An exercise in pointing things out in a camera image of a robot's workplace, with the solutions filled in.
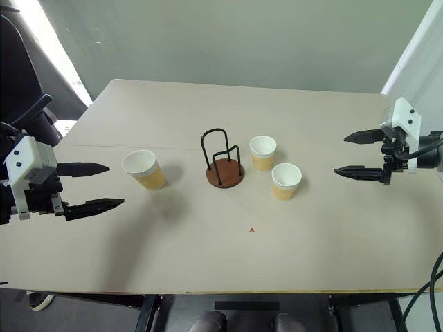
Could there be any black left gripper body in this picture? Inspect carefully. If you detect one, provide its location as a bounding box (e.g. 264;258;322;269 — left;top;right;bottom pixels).
23;174;69;218

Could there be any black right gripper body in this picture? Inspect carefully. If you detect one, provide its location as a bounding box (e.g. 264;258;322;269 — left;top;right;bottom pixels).
380;135;411;186

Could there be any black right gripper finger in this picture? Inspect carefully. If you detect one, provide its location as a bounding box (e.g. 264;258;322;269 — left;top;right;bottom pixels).
343;129;386;146
333;165;385;183

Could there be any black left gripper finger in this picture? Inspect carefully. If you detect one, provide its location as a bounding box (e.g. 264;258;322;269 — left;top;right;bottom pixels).
56;161;111;178
63;198;126;222

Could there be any tan ribbed paper cup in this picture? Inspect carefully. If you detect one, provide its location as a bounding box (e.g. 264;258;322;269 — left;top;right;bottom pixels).
248;135;278;172
271;163;303;202
121;149;167;190

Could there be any black white-soled shoe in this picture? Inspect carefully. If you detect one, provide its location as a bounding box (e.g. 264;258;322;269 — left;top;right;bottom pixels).
27;291;56;311

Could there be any black office chair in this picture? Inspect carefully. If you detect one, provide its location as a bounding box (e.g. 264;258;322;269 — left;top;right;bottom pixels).
0;13;88;149

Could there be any dark rounded shape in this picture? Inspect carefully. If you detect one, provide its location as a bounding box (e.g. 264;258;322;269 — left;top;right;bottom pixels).
188;310;228;332
274;312;306;332

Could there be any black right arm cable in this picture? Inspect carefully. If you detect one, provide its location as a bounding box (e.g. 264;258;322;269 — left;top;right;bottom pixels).
397;135;443;160

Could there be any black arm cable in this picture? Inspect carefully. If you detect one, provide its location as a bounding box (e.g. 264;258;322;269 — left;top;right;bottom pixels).
0;122;24;143
397;135;443;160

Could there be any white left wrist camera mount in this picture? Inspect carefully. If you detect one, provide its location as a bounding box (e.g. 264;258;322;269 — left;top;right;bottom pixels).
3;135;58;221

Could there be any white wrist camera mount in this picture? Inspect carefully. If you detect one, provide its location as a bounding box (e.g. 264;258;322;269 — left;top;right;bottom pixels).
379;97;422;174
3;135;58;221

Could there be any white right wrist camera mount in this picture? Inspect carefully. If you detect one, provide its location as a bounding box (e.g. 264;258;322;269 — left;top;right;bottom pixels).
379;97;422;174

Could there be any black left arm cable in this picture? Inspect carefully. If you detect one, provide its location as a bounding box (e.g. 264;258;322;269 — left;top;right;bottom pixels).
0;122;24;143

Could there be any white wall panel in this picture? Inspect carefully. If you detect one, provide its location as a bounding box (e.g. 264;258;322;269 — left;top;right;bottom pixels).
379;0;443;98

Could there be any black metal table frame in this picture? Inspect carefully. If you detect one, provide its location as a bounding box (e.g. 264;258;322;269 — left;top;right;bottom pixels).
51;292;415;332

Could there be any wire cup holder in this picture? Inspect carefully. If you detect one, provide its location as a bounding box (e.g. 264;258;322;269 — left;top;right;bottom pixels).
199;127;246;190

